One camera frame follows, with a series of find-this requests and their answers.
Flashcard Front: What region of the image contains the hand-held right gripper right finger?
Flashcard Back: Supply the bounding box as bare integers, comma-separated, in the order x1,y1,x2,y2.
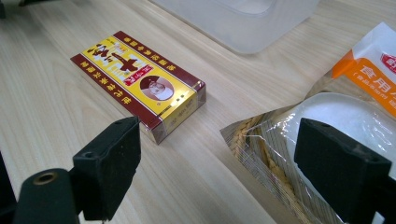
293,117,394,224

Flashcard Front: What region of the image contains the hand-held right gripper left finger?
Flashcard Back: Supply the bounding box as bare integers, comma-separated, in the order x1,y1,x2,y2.
72,116,142,222

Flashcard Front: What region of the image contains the white and orange powder packet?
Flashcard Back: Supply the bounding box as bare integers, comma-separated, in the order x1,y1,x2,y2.
219,21,396,224

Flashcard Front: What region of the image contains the yellow and red seasoning box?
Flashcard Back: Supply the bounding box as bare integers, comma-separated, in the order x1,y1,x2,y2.
70,30,207,146

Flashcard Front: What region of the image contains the clear plastic container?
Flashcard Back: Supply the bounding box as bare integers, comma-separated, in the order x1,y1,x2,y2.
148,0,321,55

